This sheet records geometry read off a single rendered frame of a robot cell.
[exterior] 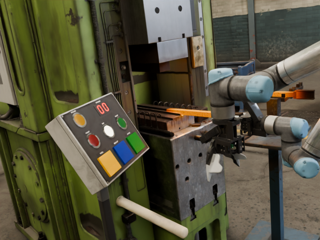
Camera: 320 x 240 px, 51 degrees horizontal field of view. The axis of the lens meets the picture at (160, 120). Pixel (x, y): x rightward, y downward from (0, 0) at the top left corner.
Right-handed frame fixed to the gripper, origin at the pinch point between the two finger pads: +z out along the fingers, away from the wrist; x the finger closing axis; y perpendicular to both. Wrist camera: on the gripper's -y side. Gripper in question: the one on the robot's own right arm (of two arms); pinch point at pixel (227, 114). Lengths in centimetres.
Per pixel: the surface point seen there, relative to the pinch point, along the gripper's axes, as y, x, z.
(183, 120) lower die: 5.4, -0.9, 27.7
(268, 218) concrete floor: 102, 73, 29
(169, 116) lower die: 2.3, -6.7, 31.0
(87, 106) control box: -18, -59, 16
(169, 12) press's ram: -48, -1, 27
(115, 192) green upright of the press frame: 33, -39, 42
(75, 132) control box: -13, -70, 8
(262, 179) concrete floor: 103, 125, 65
